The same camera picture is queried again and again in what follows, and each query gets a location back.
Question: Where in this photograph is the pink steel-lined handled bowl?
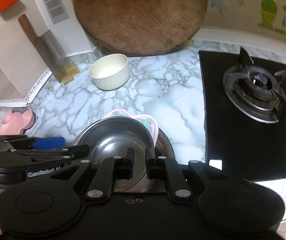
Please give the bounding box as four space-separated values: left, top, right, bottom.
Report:
100 109 175 192

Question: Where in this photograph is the stainless steel bowl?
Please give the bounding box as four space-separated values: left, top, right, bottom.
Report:
73 116 154 183

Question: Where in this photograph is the pink bear-shaped plate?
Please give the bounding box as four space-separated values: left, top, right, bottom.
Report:
0 110 34 135

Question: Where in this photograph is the cream small bowl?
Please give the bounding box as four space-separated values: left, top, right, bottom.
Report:
89 54 130 91

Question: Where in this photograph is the black gas stove top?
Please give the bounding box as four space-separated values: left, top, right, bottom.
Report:
199 51 286 181

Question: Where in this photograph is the gas burner with grate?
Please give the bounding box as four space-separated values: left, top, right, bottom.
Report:
223 48 286 124

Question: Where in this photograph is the grey ventilation grille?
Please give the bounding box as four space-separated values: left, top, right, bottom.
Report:
43 0 69 24

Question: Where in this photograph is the round wooden cutting board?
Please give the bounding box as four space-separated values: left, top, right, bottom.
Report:
73 0 208 56

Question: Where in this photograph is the brown-handled cleaver knife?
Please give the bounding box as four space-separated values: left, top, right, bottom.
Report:
18 14 79 85

